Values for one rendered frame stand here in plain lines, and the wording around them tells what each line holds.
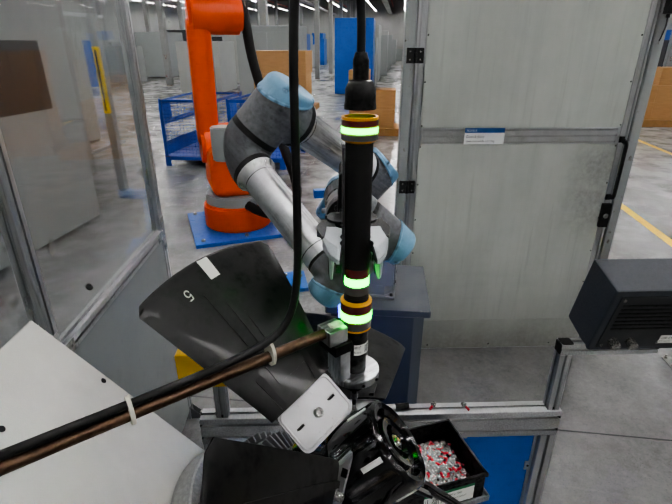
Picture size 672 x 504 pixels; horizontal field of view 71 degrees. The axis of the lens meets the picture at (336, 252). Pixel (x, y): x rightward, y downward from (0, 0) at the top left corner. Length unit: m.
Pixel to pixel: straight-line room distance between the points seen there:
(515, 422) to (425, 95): 1.59
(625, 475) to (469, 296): 1.09
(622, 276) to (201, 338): 0.90
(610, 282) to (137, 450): 0.96
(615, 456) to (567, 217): 1.18
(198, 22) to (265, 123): 3.51
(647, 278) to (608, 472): 1.46
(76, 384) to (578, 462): 2.18
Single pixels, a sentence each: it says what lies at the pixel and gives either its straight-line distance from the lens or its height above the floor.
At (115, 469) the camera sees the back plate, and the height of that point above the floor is 1.21.
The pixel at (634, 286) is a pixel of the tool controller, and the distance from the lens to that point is 1.18.
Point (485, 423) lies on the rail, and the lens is 1.32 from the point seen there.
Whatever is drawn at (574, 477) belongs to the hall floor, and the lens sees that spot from 2.46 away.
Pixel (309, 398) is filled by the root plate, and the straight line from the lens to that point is 0.66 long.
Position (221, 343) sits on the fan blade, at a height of 1.35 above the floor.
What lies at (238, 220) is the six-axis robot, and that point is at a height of 0.17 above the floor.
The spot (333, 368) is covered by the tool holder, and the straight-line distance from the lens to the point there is 0.68.
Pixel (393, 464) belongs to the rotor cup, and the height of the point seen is 1.24.
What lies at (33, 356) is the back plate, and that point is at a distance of 0.72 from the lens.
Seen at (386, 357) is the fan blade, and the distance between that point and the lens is 0.89.
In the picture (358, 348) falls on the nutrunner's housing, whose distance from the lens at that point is 0.67.
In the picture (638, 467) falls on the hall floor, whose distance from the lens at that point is 2.63.
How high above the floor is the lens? 1.70
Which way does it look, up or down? 24 degrees down
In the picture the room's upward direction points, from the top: straight up
